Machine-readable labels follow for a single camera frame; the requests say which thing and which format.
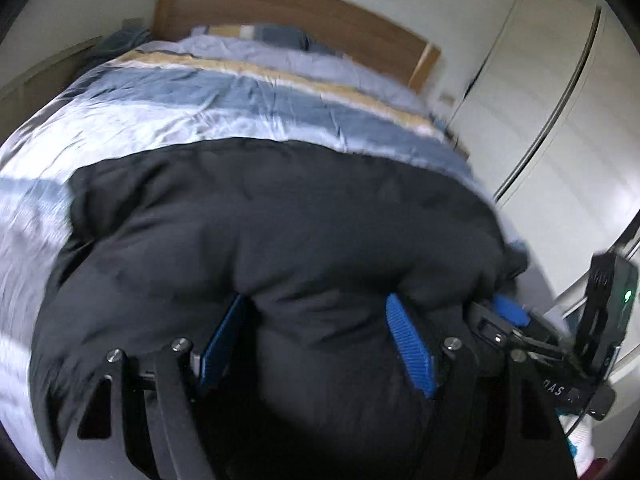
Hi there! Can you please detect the wooden headboard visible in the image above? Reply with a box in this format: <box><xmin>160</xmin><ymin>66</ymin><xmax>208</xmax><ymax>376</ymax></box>
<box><xmin>150</xmin><ymin>0</ymin><xmax>442</xmax><ymax>93</ymax></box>

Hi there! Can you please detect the blue striped pillow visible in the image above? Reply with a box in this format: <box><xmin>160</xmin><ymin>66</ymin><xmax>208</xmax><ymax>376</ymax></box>
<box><xmin>190</xmin><ymin>22</ymin><xmax>346</xmax><ymax>58</ymax></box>

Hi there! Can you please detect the black puffer coat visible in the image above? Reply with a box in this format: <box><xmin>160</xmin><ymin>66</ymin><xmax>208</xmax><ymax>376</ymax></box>
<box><xmin>30</xmin><ymin>137</ymin><xmax>576</xmax><ymax>480</ymax></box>

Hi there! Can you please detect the bed with striped duvet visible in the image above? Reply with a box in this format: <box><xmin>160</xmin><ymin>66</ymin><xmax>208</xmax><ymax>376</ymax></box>
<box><xmin>0</xmin><ymin>35</ymin><xmax>481</xmax><ymax>480</ymax></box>

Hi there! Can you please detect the dark blue cloth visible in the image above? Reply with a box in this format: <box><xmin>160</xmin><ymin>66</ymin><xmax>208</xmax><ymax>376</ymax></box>
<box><xmin>92</xmin><ymin>27</ymin><xmax>152</xmax><ymax>58</ymax></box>

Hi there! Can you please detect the white wardrobe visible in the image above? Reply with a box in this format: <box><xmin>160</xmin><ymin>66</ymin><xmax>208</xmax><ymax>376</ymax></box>
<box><xmin>445</xmin><ymin>0</ymin><xmax>640</xmax><ymax>321</ymax></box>

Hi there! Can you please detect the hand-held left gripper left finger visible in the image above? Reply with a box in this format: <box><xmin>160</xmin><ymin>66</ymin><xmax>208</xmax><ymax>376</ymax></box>
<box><xmin>52</xmin><ymin>292</ymin><xmax>251</xmax><ymax>480</ymax></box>

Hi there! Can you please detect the low beige cabinet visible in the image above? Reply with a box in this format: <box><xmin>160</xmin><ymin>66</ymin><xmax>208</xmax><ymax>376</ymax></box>
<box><xmin>0</xmin><ymin>35</ymin><xmax>107</xmax><ymax>108</ymax></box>

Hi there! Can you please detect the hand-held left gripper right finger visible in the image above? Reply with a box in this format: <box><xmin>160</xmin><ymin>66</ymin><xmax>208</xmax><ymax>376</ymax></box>
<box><xmin>385</xmin><ymin>292</ymin><xmax>581</xmax><ymax>480</ymax></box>

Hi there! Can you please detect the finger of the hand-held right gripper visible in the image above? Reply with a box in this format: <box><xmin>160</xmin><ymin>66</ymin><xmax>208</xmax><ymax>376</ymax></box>
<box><xmin>467</xmin><ymin>302</ymin><xmax>542</xmax><ymax>357</ymax></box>
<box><xmin>491</xmin><ymin>295</ymin><xmax>557</xmax><ymax>342</ymax></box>

